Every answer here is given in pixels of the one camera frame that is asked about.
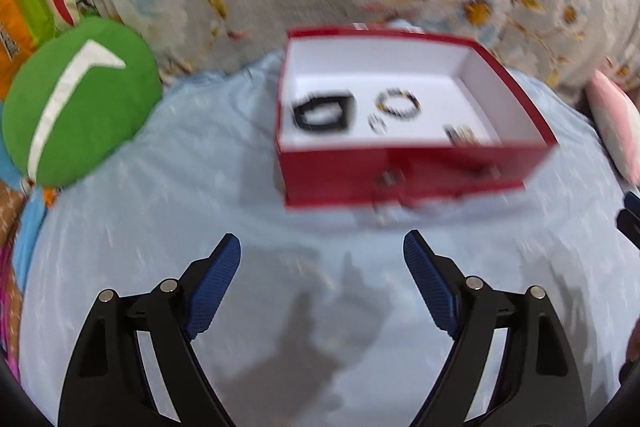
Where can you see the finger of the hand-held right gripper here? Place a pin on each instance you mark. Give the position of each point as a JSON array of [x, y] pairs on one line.
[[631, 222]]

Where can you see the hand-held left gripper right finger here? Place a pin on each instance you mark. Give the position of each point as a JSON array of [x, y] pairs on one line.
[[432, 287]]

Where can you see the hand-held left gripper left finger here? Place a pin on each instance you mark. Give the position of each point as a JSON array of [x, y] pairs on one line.
[[210, 287]]

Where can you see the red cardboard box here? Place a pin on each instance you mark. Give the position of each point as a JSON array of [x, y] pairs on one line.
[[340, 177]]

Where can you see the small hoop earring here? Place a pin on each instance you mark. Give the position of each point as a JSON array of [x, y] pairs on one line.
[[372, 122]]

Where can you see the black wrist watch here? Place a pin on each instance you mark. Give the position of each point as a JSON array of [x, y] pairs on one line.
[[300, 114]]

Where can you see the light blue palm-print sheet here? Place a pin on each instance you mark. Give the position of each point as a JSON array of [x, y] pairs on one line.
[[150, 207]]

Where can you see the pink cartoon cushion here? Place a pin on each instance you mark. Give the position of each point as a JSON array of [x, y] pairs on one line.
[[615, 122]]

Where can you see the green round cushion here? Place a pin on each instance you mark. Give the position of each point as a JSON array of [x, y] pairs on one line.
[[100, 107]]

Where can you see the colourful cartoon printed blanket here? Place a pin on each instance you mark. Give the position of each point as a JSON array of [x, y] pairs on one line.
[[30, 7]]

